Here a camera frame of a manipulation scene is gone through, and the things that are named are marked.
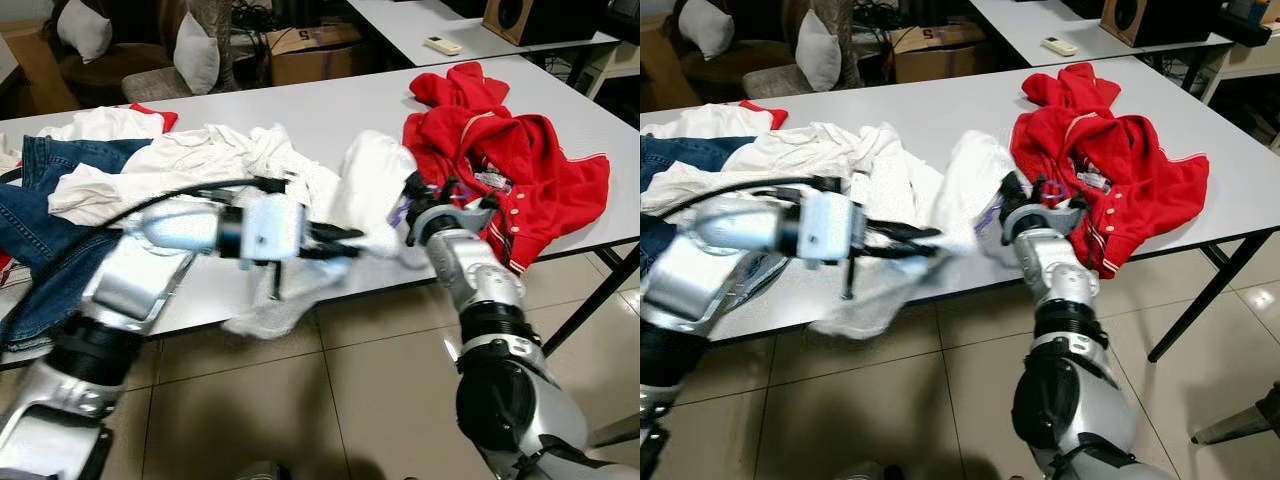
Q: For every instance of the white pillow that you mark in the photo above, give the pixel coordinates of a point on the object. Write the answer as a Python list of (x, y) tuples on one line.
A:
[(820, 55), (197, 55), (85, 30), (705, 28)]

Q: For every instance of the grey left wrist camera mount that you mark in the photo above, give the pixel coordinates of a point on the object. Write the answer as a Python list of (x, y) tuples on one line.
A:
[(832, 228), (272, 228)]

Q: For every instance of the red polo shirt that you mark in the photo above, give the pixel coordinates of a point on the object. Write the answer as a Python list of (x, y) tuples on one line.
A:
[(550, 180), (1150, 180)]

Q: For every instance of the brown cardboard box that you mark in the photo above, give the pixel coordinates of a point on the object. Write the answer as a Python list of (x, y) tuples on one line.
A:
[(940, 58), (315, 60)]

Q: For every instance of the white remote control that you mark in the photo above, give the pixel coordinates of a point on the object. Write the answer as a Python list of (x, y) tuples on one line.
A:
[(442, 45), (1059, 45)]

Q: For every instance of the white long-sleeve shirt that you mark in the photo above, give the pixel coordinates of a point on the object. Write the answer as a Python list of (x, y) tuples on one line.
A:
[(370, 180), (975, 180)]

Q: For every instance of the grey fabric chair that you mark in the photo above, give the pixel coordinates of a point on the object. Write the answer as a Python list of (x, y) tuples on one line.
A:
[(775, 82), (150, 85)]

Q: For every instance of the wooden loudspeaker with black front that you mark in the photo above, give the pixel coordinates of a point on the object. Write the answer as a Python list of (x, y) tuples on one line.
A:
[(540, 20), (1160, 20)]

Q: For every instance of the grey metal stand leg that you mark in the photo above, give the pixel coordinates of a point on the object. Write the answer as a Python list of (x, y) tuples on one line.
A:
[(615, 432), (1240, 422)]

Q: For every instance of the white garment with red trim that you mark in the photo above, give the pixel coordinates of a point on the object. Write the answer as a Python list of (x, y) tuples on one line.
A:
[(100, 125), (710, 122)]

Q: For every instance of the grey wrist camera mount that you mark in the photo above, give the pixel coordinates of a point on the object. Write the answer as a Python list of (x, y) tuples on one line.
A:
[(460, 218), (1055, 218), (272, 228), (832, 228)]

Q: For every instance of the blue denim jeans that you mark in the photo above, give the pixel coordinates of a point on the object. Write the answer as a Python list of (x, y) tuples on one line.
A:
[(30, 220), (665, 160)]

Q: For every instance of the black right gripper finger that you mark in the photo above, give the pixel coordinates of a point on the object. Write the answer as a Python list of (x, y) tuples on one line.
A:
[(1012, 190), (415, 190)]

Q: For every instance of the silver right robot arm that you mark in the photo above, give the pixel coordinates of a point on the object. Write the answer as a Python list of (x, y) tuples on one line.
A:
[(480, 270), (1065, 280)]

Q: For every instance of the dark brown armchair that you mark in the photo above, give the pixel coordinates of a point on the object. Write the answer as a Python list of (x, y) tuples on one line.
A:
[(735, 68), (110, 68)]

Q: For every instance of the black table leg frame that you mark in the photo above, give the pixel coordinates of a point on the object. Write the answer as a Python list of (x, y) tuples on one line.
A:
[(590, 300), (1200, 305)]

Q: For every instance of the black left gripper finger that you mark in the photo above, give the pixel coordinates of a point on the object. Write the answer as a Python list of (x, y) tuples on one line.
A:
[(332, 251), (905, 233), (338, 234), (898, 253)]

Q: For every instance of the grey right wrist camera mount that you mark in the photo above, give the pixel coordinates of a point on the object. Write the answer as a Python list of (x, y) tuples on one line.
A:
[(460, 218), (1055, 218)]

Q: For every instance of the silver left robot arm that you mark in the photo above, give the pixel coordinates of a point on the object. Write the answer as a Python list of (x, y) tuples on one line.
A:
[(720, 285), (130, 290)]

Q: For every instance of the black box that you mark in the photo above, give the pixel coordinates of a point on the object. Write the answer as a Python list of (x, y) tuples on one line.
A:
[(620, 25), (1245, 28)]

